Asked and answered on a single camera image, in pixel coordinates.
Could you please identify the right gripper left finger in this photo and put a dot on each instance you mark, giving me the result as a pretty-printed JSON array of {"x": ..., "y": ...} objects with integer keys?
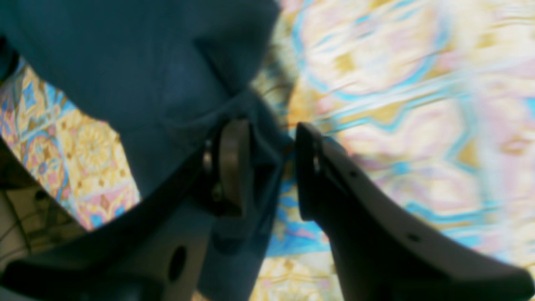
[{"x": 156, "y": 250}]

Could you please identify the patterned colourful tablecloth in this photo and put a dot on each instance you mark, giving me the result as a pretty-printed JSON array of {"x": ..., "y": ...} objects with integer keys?
[{"x": 434, "y": 99}]

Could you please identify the dark blue t-shirt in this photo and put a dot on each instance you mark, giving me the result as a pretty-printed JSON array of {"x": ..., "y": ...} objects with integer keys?
[{"x": 166, "y": 75}]

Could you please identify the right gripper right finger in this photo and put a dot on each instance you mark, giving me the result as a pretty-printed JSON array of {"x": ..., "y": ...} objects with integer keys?
[{"x": 383, "y": 253}]

